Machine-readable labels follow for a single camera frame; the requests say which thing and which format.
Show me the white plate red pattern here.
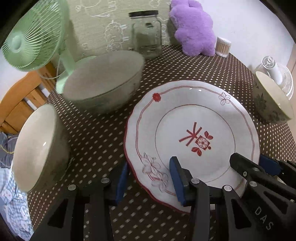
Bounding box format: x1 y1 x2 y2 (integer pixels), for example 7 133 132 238
124 80 260 212

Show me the large grey bowl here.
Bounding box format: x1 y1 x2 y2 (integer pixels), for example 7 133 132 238
62 50 145 114

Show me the blue checkered bedding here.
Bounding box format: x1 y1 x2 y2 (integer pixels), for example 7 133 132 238
1 132 34 240

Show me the cream floral bowl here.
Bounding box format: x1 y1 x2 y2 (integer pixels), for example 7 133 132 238
252 71 295 123

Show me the small grey white bowl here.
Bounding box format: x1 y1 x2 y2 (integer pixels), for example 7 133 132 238
12 104 70 192

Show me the brown polka dot tablecloth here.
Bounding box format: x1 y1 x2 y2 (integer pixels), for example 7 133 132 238
28 45 295 240

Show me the white floor fan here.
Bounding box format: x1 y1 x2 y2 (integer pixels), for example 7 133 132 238
261 56 294 100

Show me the orange wooden chair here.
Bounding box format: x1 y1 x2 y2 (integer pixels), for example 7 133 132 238
1 62 57 134

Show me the cotton swab container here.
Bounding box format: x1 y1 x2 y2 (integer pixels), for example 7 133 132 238
215 37 232 58

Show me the purple plush toy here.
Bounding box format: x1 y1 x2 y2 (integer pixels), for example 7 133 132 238
170 0 216 56

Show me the green desk fan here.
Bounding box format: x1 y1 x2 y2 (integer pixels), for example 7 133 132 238
1 0 93 94

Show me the glass jar black lid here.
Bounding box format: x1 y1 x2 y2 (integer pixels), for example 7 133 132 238
128 10 162 59

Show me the green fan power cable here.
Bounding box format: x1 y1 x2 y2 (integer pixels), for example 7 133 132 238
36 58 67 80

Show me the green cartoon wall cloth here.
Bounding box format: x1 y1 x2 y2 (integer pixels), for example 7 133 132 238
68 0 173 60

